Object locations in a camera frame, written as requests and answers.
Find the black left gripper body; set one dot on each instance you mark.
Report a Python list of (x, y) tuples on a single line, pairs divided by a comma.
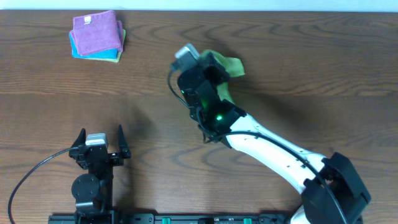
[(112, 156)]

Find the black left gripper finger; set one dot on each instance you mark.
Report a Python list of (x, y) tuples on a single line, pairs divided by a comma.
[(123, 145), (80, 139)]

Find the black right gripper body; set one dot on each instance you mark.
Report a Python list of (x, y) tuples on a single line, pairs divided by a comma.
[(214, 74)]

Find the green microfiber cloth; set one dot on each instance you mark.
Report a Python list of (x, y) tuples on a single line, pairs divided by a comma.
[(233, 66)]

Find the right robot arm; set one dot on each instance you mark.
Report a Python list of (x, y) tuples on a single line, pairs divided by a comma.
[(330, 188)]

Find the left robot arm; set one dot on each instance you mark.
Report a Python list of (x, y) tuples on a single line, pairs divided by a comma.
[(93, 191)]

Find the light green folded cloth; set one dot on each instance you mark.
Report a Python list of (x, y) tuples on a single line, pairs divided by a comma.
[(122, 33)]

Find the blue folded cloth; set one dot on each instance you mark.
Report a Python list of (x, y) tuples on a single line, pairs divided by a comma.
[(106, 54)]

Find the purple folded cloth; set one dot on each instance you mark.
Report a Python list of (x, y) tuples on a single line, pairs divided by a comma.
[(95, 33)]

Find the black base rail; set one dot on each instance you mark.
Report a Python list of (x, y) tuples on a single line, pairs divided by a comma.
[(148, 218)]

